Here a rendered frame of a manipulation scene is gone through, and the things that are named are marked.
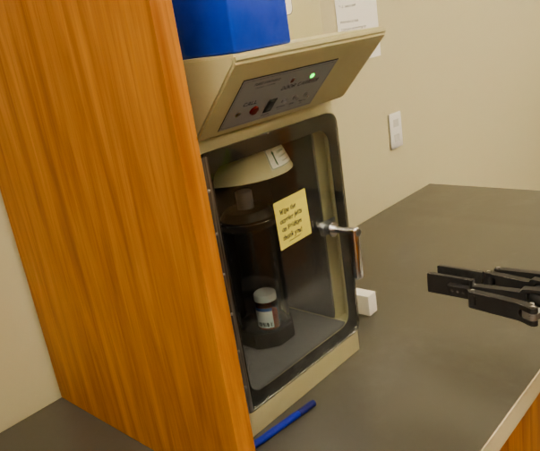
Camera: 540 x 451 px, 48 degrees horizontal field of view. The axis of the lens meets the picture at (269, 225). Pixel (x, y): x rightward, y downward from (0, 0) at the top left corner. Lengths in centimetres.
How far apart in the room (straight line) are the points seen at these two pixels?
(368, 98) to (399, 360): 98
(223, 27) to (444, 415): 65
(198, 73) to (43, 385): 72
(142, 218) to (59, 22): 25
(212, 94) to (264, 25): 10
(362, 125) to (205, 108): 116
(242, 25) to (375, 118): 125
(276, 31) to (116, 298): 43
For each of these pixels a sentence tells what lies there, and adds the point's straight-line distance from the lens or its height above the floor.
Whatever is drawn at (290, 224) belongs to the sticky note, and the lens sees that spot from 92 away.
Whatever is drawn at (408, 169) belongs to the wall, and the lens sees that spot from 211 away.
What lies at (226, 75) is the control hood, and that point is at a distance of 70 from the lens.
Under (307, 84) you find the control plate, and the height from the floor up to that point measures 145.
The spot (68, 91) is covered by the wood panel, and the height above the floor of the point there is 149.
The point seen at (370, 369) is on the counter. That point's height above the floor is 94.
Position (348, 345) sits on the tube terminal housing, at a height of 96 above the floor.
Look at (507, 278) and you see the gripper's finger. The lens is 91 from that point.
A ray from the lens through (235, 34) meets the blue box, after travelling 70.
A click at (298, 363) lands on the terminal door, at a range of 100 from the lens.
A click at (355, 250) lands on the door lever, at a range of 99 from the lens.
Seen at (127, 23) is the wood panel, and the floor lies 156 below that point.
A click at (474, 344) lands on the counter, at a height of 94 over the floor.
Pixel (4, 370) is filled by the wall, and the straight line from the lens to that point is 120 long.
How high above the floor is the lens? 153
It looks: 18 degrees down
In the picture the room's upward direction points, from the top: 9 degrees counter-clockwise
